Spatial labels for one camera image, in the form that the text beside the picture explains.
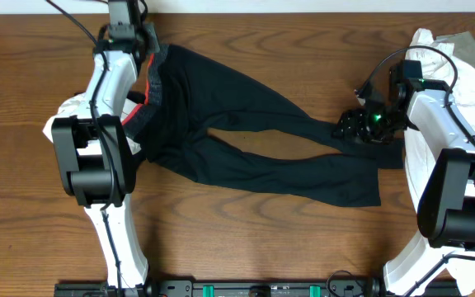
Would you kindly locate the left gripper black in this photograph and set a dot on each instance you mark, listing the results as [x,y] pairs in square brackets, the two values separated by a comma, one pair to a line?
[151,37]

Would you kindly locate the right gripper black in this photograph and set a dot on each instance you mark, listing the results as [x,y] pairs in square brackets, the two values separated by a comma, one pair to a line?
[355,125]

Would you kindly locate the black leggings red waistband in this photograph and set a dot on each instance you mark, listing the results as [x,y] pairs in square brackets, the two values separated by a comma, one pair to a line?
[240,115]

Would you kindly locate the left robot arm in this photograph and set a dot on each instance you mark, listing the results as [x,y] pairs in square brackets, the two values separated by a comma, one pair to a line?
[96,160]

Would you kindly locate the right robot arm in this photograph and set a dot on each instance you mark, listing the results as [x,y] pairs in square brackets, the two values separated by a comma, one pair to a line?
[445,208]

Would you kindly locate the white shirt right pile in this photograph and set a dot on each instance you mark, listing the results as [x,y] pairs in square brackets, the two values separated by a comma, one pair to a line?
[438,63]

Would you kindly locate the white folded garment left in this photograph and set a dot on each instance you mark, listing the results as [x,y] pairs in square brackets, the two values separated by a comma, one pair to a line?
[70,108]

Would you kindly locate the grey garment under pile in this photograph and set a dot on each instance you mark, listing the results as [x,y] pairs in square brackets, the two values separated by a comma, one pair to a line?
[464,46]

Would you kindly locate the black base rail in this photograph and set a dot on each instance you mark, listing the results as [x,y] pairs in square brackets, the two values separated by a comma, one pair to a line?
[187,288]

